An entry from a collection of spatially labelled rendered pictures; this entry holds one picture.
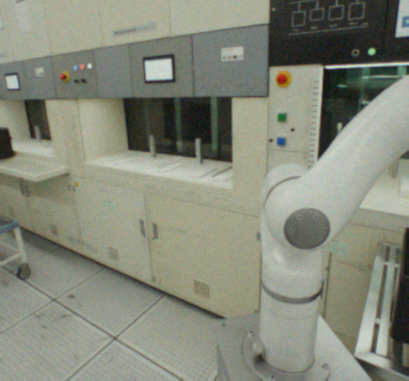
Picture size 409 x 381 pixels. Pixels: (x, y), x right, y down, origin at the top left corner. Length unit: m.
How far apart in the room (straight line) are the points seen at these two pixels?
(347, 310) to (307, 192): 1.10
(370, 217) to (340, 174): 0.82
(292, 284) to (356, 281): 0.87
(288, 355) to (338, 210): 0.34
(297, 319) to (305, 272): 0.10
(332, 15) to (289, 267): 0.92
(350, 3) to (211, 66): 0.58
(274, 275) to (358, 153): 0.27
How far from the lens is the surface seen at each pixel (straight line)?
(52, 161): 2.58
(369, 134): 0.57
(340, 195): 0.53
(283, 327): 0.69
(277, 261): 0.64
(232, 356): 0.80
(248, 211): 1.49
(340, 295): 1.54
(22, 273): 2.68
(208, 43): 1.46
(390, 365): 0.87
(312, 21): 1.29
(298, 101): 1.30
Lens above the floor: 1.35
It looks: 16 degrees down
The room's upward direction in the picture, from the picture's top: 2 degrees counter-clockwise
